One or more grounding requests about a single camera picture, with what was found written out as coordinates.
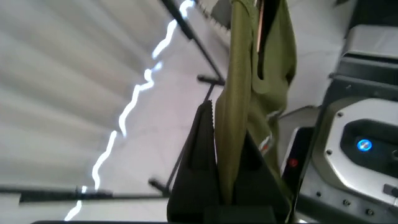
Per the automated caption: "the pink clothes hanger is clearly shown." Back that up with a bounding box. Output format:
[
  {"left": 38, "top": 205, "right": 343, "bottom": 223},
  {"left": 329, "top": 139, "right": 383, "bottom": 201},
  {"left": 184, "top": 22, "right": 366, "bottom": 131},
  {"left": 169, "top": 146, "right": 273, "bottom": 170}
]
[{"left": 255, "top": 0, "right": 266, "bottom": 54}]

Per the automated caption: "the black clothes rack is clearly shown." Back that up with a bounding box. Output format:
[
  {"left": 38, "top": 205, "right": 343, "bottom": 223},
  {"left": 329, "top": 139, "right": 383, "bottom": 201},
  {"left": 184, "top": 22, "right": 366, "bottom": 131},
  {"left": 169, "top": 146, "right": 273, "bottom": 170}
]
[{"left": 0, "top": 0, "right": 226, "bottom": 203}]

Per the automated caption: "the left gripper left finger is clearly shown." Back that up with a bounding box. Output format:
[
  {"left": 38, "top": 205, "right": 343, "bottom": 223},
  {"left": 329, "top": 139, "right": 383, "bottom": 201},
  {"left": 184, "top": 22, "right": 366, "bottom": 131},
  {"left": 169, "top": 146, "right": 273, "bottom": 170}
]
[{"left": 167, "top": 100, "right": 222, "bottom": 222}]

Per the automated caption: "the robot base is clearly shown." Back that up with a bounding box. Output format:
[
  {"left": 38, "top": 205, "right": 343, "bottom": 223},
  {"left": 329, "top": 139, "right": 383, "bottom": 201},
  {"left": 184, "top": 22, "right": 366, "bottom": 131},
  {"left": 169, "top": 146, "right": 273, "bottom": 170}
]
[{"left": 277, "top": 0, "right": 398, "bottom": 224}]

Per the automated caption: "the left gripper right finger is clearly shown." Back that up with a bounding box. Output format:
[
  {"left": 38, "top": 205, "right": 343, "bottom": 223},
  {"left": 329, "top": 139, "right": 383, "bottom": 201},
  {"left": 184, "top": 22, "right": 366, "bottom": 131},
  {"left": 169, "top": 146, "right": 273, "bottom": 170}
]
[{"left": 233, "top": 130, "right": 292, "bottom": 222}]

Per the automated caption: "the green garment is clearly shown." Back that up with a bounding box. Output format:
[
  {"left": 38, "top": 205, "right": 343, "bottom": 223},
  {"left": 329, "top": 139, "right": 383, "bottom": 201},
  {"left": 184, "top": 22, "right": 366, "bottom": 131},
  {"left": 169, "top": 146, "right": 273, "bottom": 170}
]
[{"left": 214, "top": 0, "right": 298, "bottom": 206}]

